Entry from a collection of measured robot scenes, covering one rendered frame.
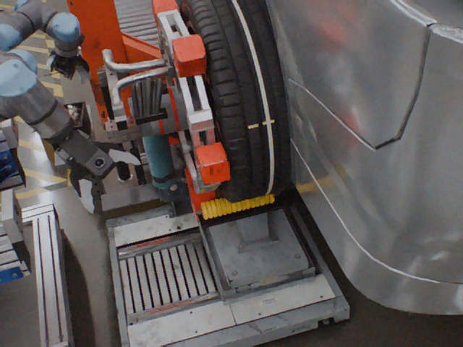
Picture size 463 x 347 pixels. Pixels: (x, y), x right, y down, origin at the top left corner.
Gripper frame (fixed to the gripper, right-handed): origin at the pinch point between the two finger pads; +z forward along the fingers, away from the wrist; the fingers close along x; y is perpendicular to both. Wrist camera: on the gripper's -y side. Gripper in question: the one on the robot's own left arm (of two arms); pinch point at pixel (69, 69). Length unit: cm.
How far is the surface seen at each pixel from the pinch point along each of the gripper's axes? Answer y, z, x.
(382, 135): 36, -107, 70
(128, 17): -123, 163, -10
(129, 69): 6.4, -32.2, 21.0
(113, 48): -18.3, 7.6, 9.5
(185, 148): 11.5, -1.2, 47.1
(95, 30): -19.3, 2.3, 1.5
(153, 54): -25.6, 13.8, 23.5
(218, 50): 4, -58, 42
